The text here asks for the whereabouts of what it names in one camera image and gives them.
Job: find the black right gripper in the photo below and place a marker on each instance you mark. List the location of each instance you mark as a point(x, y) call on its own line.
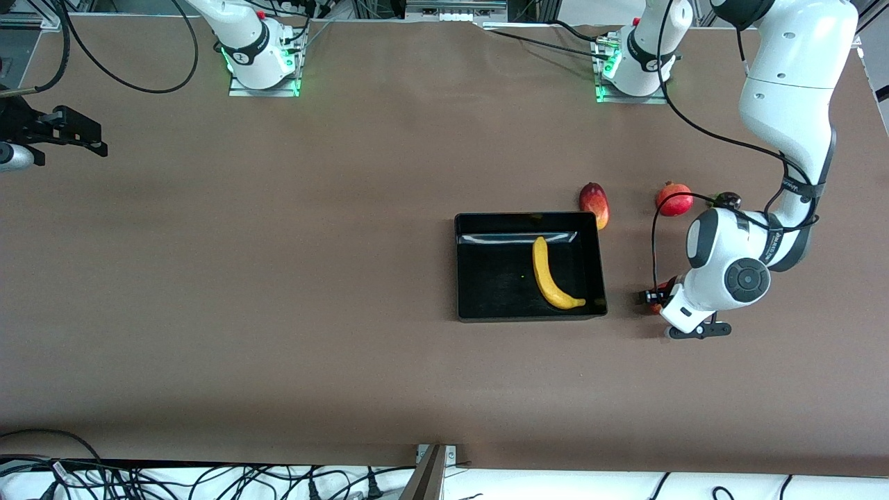
point(17, 121)

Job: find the red yellow apple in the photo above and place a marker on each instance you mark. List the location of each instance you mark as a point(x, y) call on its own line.
point(669, 286)

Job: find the yellow banana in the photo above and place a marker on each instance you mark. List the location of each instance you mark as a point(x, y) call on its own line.
point(545, 274)

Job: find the black plastic tray box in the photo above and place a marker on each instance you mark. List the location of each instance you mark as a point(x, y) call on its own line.
point(496, 292)

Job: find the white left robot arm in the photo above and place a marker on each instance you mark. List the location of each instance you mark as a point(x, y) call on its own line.
point(785, 90)

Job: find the red pomegranate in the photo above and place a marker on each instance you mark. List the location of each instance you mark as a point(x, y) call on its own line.
point(674, 200)

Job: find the red yellow mango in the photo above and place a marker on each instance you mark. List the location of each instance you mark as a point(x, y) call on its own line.
point(595, 205)

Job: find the dark purple eggplant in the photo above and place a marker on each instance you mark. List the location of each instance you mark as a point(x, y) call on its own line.
point(728, 200)

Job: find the grey slanted beam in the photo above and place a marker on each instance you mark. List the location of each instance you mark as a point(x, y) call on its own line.
point(427, 479)

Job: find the white power strip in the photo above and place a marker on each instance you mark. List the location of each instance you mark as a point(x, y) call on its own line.
point(455, 8)

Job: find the aluminium frame profile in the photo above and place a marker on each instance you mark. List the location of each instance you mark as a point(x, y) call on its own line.
point(858, 24)
point(28, 17)

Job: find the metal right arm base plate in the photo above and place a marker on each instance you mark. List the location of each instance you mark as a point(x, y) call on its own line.
point(239, 89)

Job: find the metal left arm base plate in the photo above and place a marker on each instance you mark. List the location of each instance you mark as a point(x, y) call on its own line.
point(611, 97)

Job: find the small metal edge bracket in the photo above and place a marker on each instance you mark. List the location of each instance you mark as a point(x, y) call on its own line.
point(450, 453)

